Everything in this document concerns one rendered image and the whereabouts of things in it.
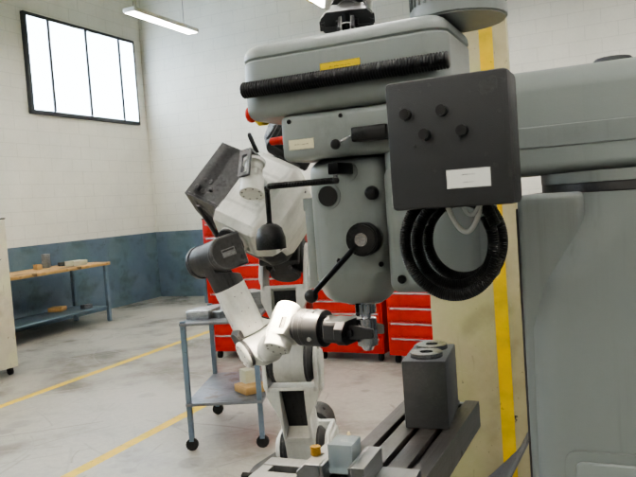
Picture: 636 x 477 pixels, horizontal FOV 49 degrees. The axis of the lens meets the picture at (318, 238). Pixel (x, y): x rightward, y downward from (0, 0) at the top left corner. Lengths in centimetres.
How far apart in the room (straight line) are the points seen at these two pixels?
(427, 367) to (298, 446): 72
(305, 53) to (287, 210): 60
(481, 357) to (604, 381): 205
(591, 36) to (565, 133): 932
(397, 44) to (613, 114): 43
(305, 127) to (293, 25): 1046
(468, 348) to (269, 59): 212
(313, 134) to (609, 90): 58
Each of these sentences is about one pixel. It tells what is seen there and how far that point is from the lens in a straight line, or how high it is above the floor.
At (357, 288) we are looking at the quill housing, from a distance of 151.
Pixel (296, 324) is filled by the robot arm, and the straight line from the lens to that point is 165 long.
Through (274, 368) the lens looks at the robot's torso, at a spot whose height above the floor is 101.
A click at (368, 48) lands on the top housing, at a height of 184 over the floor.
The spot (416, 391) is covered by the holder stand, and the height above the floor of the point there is 101.
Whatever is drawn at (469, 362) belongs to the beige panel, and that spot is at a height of 74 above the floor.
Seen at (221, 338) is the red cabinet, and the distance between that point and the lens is 725.
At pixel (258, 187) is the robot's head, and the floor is 159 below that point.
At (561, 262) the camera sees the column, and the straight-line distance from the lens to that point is 131.
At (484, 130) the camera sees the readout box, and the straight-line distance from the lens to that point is 112.
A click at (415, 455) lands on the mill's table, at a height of 90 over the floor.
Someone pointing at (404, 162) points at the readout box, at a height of 159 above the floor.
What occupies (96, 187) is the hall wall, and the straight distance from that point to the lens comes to 1209.
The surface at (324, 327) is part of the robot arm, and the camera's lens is 161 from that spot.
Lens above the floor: 154
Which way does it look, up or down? 3 degrees down
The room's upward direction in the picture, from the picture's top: 4 degrees counter-clockwise
